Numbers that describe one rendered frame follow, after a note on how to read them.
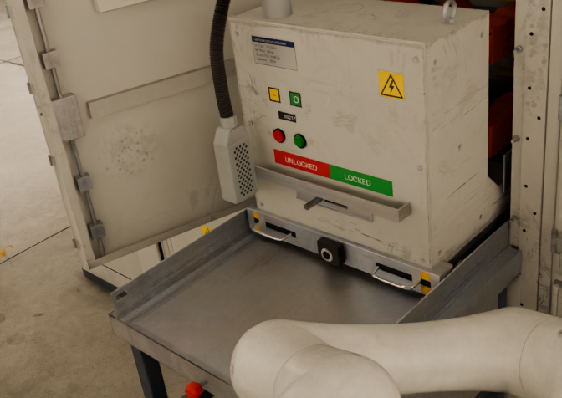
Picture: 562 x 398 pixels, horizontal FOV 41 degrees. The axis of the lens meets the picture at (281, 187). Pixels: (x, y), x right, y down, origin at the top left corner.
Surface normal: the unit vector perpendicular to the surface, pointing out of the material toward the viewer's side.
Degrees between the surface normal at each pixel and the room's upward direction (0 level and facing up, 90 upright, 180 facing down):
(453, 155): 90
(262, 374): 56
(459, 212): 90
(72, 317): 0
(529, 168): 90
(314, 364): 28
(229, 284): 0
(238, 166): 90
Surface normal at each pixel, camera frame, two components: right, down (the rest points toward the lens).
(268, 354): -0.61, -0.69
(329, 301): -0.12, -0.88
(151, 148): 0.51, 0.35
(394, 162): -0.67, 0.41
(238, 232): 0.73, 0.24
